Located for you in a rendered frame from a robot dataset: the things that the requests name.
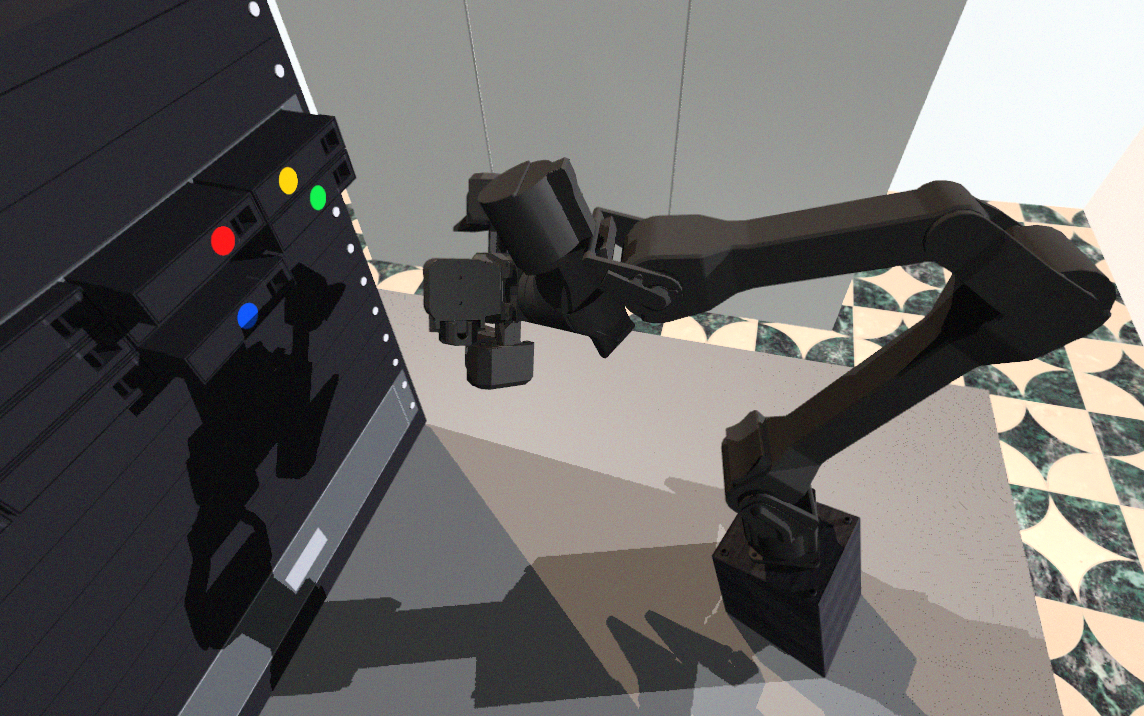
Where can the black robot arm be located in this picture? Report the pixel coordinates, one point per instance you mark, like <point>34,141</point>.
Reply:
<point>1038,297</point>

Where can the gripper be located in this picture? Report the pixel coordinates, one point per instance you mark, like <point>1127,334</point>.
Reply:
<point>498,359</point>

